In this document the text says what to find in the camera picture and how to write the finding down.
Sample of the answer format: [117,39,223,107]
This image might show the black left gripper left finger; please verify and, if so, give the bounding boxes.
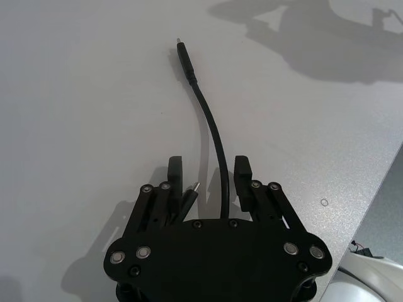
[123,155,184,239]

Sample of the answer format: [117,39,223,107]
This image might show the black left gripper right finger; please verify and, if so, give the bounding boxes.
[234,155,309,236]

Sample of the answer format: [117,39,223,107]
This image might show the small black connector, red wires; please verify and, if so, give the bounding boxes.
[349,240,374,258]

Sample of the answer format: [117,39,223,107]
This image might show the black cable with silver plugs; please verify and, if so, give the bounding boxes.
[175,37,231,221]

